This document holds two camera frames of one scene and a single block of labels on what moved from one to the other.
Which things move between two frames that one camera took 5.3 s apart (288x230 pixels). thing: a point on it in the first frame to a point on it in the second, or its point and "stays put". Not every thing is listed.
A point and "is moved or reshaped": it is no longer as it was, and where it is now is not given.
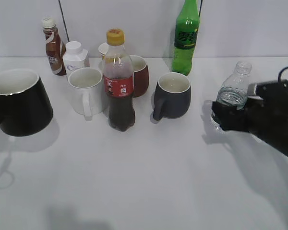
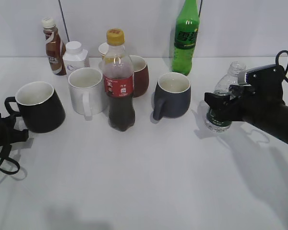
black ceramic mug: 19,103 is moved or reshaped
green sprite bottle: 186,33 stays put
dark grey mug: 172,95 stays put
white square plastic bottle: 74,57 stays put
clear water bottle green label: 234,92 is moved or reshaped
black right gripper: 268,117 to 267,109
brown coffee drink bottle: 55,50 stays put
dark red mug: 140,76 stays put
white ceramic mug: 87,91 stays put
